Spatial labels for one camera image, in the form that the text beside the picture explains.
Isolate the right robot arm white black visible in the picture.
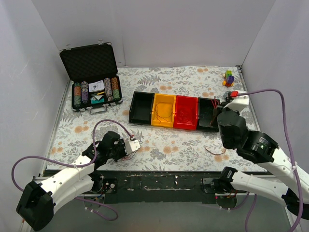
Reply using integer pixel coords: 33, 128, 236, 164
210, 103, 309, 219

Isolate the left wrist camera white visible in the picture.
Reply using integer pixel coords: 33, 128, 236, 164
125, 139, 141, 155

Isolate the red bin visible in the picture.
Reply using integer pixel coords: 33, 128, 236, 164
173, 95, 198, 131

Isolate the black bin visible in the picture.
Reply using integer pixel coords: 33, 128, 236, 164
197, 98, 220, 132
129, 91, 155, 125

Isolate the red wire bundle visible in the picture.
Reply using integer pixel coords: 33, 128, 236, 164
118, 140, 143, 162

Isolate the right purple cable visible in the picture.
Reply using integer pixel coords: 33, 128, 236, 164
231, 88, 304, 232

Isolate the right black bin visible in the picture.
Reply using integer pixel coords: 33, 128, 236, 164
197, 98, 220, 132

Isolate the single red wire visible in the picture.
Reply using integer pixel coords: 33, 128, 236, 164
176, 106, 197, 126

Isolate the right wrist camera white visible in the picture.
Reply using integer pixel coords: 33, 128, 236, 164
224, 91, 250, 113

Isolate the colourful toy block train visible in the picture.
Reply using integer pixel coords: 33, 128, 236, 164
222, 70, 234, 87

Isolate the purple cable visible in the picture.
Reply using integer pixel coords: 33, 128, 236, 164
231, 88, 304, 232
11, 119, 136, 221

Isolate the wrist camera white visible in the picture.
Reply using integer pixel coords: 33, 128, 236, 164
125, 139, 141, 155
224, 91, 250, 113

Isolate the left black bin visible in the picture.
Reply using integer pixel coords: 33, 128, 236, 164
129, 91, 155, 125

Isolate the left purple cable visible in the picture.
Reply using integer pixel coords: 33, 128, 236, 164
11, 119, 136, 221

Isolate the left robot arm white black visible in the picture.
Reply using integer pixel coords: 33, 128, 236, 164
16, 131, 130, 232

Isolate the floral table mat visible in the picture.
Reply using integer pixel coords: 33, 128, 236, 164
45, 67, 262, 172

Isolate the teal card box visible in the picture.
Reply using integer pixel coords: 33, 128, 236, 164
90, 95, 105, 104

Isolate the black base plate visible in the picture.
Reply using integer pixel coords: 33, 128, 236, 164
75, 170, 248, 204

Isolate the yellow bin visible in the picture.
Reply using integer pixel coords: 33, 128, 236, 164
151, 93, 176, 128

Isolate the black poker chip case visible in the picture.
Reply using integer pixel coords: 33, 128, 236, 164
59, 42, 123, 114

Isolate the playing card deck white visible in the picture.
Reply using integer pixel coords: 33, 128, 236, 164
88, 80, 105, 92

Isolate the aluminium rail frame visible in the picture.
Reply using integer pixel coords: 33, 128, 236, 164
20, 175, 302, 232

